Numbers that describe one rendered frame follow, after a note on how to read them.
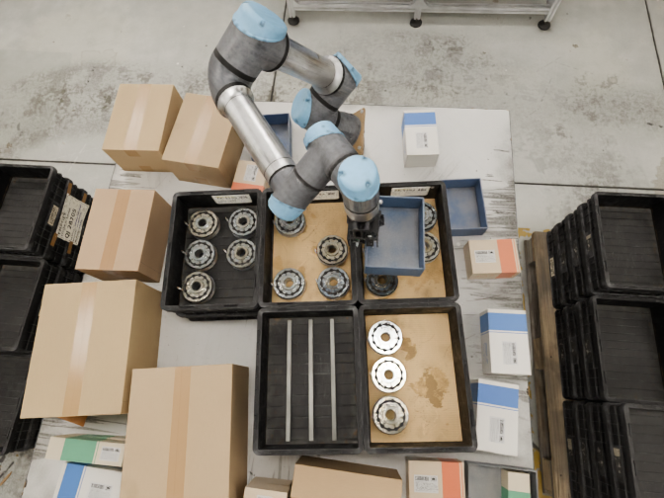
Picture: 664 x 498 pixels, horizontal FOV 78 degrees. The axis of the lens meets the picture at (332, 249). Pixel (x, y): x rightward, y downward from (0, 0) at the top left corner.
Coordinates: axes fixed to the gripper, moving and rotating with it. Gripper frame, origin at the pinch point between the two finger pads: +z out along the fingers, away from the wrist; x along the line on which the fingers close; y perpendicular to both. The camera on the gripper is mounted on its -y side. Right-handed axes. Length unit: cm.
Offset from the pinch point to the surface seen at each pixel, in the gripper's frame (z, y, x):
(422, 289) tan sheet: 30.8, 6.8, 17.0
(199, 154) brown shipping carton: 22, -36, -65
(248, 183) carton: 32, -30, -48
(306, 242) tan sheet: 28.0, -6.0, -22.1
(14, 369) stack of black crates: 74, 46, -160
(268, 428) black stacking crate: 28, 53, -27
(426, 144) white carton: 35, -50, 17
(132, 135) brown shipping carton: 20, -42, -92
